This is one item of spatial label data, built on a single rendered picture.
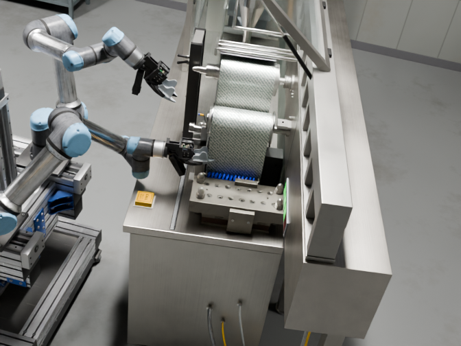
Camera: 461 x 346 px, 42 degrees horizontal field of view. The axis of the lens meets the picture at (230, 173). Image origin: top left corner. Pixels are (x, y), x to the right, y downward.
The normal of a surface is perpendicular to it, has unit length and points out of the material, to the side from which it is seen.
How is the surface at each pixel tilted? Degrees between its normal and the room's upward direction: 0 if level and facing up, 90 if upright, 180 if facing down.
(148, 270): 90
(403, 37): 90
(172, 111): 0
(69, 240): 0
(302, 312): 90
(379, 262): 0
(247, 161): 90
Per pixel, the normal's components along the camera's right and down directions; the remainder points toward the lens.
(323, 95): 0.12, -0.77
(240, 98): -0.07, 0.65
